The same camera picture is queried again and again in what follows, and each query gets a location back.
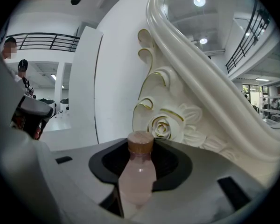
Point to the white and black robot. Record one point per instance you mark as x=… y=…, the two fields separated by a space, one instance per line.
x=46 y=102
x=65 y=102

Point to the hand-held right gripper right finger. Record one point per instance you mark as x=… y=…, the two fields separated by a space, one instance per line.
x=200 y=171

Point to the oval white framed mirror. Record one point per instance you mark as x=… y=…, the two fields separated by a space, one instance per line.
x=200 y=62

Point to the person's left hand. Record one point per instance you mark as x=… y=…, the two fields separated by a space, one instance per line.
x=37 y=132

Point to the black metal railing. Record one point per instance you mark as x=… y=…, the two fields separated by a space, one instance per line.
x=46 y=34

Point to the ceiling strip light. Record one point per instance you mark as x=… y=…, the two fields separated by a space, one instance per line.
x=53 y=77

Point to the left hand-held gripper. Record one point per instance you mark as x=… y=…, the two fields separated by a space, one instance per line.
x=25 y=122

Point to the small pink perfume bottle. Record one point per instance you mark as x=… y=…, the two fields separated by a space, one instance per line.
x=137 y=178

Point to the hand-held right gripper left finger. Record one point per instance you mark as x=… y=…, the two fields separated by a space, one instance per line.
x=79 y=171

